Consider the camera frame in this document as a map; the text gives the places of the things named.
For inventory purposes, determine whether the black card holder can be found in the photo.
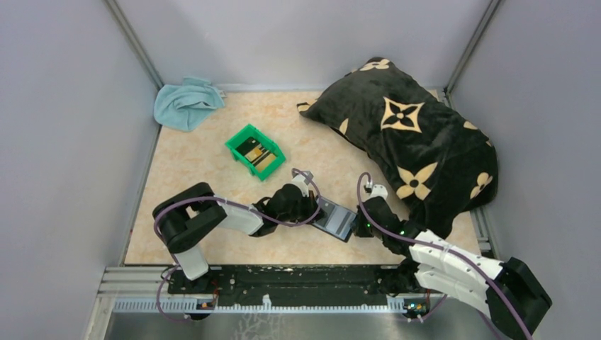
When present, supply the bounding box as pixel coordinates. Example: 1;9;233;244
310;198;357;243

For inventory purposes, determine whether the green plastic bin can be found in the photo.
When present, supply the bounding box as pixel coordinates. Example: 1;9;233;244
225;124;286;181

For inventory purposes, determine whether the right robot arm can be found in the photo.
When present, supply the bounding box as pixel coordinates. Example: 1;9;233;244
357;196;552;339

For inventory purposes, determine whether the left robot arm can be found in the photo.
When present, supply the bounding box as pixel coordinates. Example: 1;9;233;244
152;182;320;281

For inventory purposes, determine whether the gold card in bin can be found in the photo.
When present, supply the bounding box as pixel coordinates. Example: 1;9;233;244
236;137;276;173

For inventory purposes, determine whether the black floral pillow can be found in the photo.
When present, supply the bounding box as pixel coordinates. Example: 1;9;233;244
296;57;499;238

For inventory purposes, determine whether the light blue cloth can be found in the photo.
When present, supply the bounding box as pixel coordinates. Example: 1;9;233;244
153;76;226;132

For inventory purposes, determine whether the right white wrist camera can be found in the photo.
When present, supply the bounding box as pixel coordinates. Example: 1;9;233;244
364;183;388;200

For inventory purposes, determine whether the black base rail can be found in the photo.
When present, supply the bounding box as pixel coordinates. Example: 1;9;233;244
161;265;432;312

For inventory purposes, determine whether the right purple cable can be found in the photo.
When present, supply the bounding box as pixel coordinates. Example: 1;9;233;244
356;172;537;340

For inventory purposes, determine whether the purple cable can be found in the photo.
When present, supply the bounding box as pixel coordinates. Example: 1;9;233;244
356;172;537;340
152;168;323;324

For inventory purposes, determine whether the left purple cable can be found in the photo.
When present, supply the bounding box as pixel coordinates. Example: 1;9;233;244
152;168;323;324

